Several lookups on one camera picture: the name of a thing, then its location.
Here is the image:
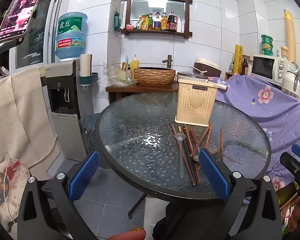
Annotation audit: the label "tall beige roll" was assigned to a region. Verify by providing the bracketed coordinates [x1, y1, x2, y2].
[284, 9, 297, 63]

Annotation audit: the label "white microwave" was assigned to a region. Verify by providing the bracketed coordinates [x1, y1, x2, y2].
[250, 55, 289, 85]

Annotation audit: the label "white brown rice cooker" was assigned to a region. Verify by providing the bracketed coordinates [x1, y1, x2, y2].
[191, 58, 221, 78]

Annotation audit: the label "dark soy sauce bottle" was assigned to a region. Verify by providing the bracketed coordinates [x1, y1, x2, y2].
[167, 11, 178, 32]

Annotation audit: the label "beige perforated utensil holder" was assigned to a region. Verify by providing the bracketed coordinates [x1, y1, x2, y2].
[175, 79, 219, 127]

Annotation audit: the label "person's left hand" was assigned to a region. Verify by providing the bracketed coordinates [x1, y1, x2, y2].
[107, 227, 147, 240]

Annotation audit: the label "teal wall-mounted holder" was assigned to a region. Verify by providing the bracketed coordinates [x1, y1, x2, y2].
[80, 72, 99, 85]

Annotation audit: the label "round glass table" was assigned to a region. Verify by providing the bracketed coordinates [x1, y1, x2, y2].
[95, 92, 272, 219]

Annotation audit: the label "white electric kettle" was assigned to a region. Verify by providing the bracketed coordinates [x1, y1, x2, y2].
[282, 60, 300, 97]

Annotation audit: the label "beige cloth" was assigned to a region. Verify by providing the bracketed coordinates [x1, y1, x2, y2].
[0, 67, 60, 175]

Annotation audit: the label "purple label oil bottle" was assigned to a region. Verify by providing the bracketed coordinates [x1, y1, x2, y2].
[154, 11, 162, 29]

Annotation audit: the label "small metal spoon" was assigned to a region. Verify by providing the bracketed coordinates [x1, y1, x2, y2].
[193, 145, 218, 162]

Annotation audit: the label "aluminium framed window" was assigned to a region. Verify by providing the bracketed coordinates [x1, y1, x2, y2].
[10, 0, 65, 68]

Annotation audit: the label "yellow roll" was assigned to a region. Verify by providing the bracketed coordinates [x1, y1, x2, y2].
[234, 44, 243, 75]

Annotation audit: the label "dark cloth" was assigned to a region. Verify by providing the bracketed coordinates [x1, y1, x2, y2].
[152, 200, 230, 240]

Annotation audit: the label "brown wooden chopstick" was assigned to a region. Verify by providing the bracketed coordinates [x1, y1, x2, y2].
[171, 124, 196, 186]
[184, 124, 203, 155]
[190, 122, 213, 157]
[220, 128, 225, 162]

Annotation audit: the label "purple floral cloth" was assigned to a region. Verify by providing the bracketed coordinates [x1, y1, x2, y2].
[210, 74, 300, 198]

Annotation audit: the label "clear plastic bags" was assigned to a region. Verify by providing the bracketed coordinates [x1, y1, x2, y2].
[97, 62, 138, 87]

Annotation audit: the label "smartphone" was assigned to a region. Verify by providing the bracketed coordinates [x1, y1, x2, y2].
[0, 0, 48, 42]

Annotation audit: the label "wicker pattern basin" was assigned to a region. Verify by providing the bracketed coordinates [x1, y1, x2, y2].
[133, 67, 176, 87]

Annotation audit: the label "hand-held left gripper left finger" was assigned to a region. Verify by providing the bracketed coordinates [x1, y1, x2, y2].
[17, 151, 100, 240]

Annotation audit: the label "white cup dispenser tube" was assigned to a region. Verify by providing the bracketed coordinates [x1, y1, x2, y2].
[80, 54, 93, 90]

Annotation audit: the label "white cable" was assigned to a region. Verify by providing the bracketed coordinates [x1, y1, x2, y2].
[4, 132, 59, 228]

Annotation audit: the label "dog print cushion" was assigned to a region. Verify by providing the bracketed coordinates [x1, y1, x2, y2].
[0, 152, 32, 233]

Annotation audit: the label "white pot glass lid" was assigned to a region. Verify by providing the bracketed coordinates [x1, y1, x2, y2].
[177, 71, 229, 91]

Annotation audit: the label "blue water bottle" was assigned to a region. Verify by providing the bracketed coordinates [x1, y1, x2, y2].
[55, 12, 88, 62]

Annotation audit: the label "wooden counter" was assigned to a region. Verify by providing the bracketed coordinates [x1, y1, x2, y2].
[105, 81, 179, 103]

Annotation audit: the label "yellow green packet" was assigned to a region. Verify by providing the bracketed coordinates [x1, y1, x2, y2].
[135, 15, 149, 30]

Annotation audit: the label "black chopstick gold band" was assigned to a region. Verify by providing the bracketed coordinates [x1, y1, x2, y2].
[181, 126, 200, 184]
[178, 126, 197, 186]

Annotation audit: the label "yellow soap bottle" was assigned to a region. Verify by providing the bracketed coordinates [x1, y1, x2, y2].
[130, 54, 140, 72]

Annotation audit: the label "long grey spoon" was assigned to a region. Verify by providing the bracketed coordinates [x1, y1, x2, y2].
[174, 133, 187, 178]

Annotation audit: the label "bronze faucet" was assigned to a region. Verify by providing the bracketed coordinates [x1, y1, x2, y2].
[162, 54, 174, 68]

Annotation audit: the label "wooden framed mirror shelf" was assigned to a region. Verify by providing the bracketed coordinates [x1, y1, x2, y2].
[121, 0, 193, 39]

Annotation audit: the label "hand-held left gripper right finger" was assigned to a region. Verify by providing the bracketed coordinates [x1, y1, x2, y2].
[198, 148, 283, 240]

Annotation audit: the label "grey water dispenser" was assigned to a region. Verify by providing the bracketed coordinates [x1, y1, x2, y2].
[40, 59, 94, 162]

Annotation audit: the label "orange brown patterned cloth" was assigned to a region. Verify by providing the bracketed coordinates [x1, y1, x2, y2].
[276, 182, 299, 233]

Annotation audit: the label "white rice paddle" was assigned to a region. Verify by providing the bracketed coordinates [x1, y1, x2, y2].
[190, 65, 208, 74]

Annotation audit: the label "pair of wooden chopsticks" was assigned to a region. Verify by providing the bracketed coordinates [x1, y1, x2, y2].
[204, 124, 213, 148]

